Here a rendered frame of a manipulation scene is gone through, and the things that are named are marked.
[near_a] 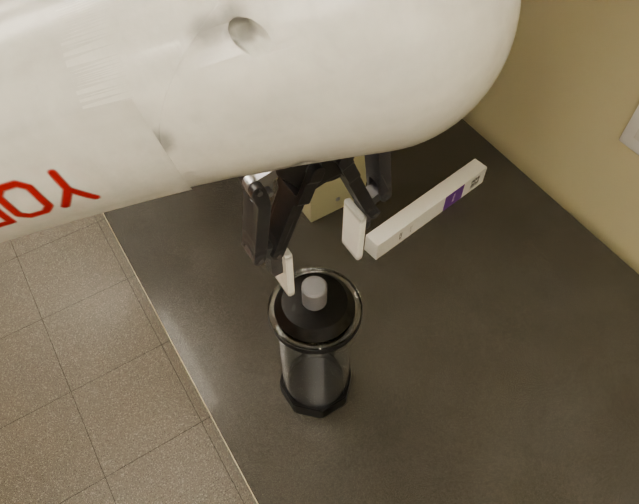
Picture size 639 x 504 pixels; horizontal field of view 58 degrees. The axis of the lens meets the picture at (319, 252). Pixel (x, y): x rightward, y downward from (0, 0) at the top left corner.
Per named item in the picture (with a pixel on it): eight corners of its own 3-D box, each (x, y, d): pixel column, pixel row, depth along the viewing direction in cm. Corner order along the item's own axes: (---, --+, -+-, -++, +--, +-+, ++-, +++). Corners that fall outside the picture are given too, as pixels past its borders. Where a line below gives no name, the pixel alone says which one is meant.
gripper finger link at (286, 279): (292, 254, 53) (285, 258, 52) (295, 294, 58) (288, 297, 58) (276, 232, 54) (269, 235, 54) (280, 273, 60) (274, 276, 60)
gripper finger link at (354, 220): (343, 199, 56) (349, 196, 57) (341, 241, 62) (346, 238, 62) (360, 220, 55) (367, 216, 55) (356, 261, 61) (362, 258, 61)
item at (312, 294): (326, 270, 71) (327, 238, 66) (369, 326, 67) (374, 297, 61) (260, 305, 68) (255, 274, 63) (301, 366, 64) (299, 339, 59)
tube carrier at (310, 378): (327, 334, 88) (329, 252, 70) (368, 392, 82) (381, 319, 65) (264, 370, 84) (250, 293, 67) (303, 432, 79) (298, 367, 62)
